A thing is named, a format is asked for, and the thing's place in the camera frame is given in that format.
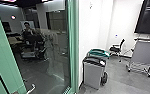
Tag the black office chair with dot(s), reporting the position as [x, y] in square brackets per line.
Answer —
[117, 49]

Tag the green framed glass partition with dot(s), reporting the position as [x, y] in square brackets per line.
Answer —
[72, 43]

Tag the large black wall screen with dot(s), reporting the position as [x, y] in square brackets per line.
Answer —
[149, 16]

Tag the grey rolling whiteboard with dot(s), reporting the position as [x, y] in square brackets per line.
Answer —
[144, 51]

